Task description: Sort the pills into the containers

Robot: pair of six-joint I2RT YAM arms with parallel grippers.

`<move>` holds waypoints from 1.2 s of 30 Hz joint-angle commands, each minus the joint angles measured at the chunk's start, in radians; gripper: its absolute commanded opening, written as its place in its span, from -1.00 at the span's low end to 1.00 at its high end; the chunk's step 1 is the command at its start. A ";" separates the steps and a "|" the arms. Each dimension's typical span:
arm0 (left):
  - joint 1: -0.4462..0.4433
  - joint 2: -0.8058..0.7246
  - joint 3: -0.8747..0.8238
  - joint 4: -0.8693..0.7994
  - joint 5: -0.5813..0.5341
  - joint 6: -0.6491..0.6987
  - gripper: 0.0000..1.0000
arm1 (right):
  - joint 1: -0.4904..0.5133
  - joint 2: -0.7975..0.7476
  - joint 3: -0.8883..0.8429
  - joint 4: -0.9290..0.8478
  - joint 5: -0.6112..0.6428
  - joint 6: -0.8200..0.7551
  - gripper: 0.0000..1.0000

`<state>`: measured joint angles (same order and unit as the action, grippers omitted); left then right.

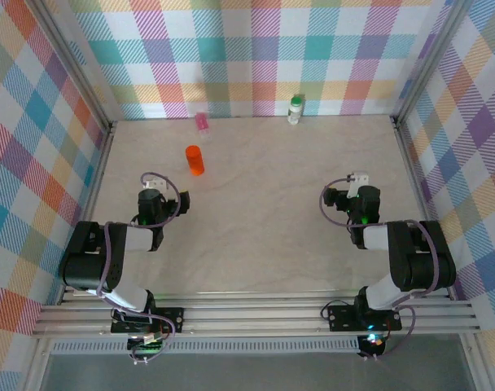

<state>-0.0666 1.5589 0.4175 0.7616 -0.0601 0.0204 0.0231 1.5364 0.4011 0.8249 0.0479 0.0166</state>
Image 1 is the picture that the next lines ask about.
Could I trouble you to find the orange pill bottle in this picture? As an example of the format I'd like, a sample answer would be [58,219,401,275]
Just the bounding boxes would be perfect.
[185,145,206,177]

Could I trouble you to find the white pill bottle green label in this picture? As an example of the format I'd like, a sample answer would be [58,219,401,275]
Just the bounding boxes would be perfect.
[287,94,305,125]

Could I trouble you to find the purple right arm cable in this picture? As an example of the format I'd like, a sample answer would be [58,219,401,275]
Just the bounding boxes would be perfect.
[320,177,440,362]

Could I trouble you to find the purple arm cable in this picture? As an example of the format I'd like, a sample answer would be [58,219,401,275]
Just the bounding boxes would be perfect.
[320,177,440,362]
[95,171,183,341]

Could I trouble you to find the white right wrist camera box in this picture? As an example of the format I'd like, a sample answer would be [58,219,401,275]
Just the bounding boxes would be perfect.
[346,172,370,199]

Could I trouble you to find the aluminium table side rail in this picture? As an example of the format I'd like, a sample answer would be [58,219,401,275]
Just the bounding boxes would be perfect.
[389,116,456,301]
[59,120,119,305]

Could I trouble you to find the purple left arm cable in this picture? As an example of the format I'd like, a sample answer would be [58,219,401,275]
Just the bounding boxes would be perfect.
[95,171,183,341]

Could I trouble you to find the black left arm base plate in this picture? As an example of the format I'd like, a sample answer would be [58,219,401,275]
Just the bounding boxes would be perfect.
[110,305,186,336]

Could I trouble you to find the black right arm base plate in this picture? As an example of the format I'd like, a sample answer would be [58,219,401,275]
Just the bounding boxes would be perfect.
[326,304,404,333]

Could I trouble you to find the aluminium mounting rail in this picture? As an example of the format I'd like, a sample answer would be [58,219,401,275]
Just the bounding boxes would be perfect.
[31,288,481,337]

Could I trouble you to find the grey slotted cable duct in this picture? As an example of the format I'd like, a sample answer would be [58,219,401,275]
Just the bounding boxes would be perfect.
[50,340,361,355]

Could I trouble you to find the aluminium frame post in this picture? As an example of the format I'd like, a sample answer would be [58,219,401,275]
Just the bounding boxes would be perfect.
[392,0,476,123]
[30,0,115,128]

